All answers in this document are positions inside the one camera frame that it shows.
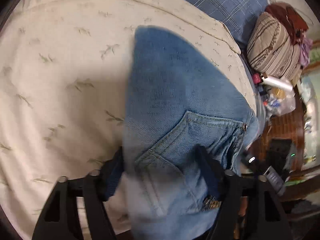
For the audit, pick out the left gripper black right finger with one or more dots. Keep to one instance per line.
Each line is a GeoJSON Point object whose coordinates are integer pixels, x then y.
{"type": "Point", "coordinates": [248, 207]}

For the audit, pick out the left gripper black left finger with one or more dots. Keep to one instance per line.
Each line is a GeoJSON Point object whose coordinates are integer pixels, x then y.
{"type": "Point", "coordinates": [59, 218]}

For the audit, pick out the blue denim jeans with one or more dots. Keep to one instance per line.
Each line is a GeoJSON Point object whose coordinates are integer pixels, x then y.
{"type": "Point", "coordinates": [177, 99]}

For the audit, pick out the brown wicker nightstand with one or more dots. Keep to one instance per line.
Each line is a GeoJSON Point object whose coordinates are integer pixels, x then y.
{"type": "Point", "coordinates": [288, 126]}

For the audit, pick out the clear plastic bag of items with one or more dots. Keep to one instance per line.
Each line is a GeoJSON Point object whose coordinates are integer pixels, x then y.
{"type": "Point", "coordinates": [279, 101]}

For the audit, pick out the white bottle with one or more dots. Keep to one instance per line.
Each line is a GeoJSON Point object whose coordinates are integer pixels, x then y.
{"type": "Point", "coordinates": [272, 81]}

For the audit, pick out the striped beige pillow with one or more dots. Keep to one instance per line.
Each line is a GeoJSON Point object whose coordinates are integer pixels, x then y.
{"type": "Point", "coordinates": [271, 51]}

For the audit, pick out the purple cloth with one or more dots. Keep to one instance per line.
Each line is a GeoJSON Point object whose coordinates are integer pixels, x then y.
{"type": "Point", "coordinates": [305, 47]}

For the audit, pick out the dark red bag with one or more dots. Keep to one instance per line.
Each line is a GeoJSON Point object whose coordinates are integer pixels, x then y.
{"type": "Point", "coordinates": [294, 24]}

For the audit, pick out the cream leaf-print quilt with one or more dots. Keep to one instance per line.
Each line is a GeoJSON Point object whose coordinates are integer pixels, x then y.
{"type": "Point", "coordinates": [64, 68]}

